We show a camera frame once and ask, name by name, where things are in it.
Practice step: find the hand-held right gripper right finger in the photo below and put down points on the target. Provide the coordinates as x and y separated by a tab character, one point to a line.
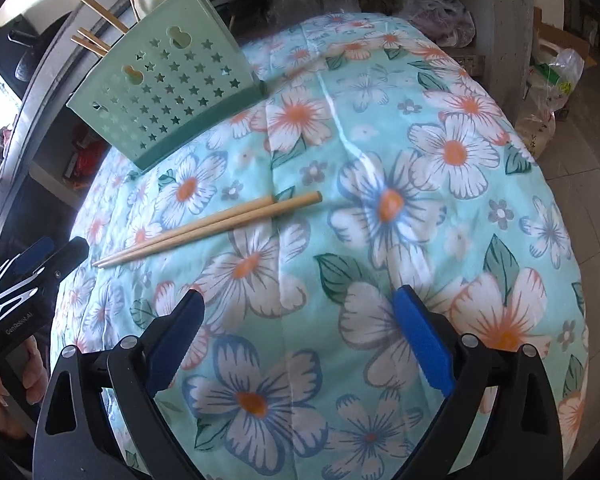
427	340

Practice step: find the cardboard box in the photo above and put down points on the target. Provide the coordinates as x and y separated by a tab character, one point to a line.
560	35

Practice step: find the green perforated utensil holder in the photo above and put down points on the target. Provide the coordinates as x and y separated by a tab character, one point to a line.
180	90

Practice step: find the person's left hand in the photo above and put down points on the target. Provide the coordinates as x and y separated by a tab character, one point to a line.
35	375

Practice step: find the red packet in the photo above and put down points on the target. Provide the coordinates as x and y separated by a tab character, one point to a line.
87	157

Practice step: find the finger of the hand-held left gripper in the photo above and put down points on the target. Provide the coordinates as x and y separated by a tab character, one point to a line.
72	255
37	250

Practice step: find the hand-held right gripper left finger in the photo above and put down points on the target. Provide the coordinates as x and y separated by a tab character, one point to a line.
172	355

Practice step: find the pink plastic bag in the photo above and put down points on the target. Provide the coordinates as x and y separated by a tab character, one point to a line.
442	20

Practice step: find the clear bag with green print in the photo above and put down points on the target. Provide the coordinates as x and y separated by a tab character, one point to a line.
560	77

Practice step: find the grey concrete pillar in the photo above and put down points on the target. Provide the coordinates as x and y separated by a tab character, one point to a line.
500	20

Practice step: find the floral turquoise blanket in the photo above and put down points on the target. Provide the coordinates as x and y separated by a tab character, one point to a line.
360	270

